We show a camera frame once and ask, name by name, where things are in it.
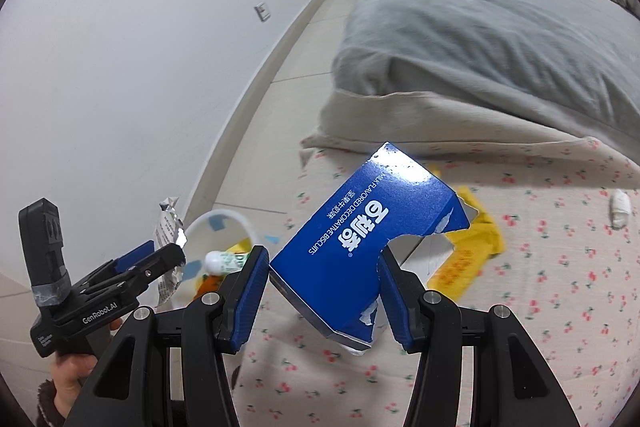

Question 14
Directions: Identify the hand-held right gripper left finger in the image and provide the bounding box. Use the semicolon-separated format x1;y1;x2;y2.
75;245;271;427

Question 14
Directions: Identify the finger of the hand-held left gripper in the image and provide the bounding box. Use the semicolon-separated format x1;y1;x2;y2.
82;243;187;308
75;240;156;290

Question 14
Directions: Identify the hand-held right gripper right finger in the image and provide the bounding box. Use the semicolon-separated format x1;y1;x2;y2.
377;255;582;427

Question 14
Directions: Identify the silver foil wrapper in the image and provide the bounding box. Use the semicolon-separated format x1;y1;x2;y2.
154;195;189;308

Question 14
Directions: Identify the white plastic bottle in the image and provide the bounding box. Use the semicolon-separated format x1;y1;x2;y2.
204;250;249;278

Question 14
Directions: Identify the orange wrapper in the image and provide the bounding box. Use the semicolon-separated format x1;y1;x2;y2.
194;276;227;302

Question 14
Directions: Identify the torn blue biscuit box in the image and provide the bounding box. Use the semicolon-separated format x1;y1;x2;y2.
269;142;482;350

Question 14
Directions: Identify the white plastic bin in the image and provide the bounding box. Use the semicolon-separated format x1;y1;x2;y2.
172;209;261;308

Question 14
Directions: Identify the person's left forearm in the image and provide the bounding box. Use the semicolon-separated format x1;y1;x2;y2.
34;379;76;427

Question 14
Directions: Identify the person's left hand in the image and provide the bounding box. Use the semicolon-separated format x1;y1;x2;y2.
50;317;126;423

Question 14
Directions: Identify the yellow snack wrapper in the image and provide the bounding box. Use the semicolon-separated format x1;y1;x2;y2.
422;184;508;300

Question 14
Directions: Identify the cherry print bedsheet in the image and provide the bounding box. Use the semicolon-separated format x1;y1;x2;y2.
235;139;640;427

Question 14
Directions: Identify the small white tissue ball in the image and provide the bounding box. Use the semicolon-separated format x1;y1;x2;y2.
609;188;631;229

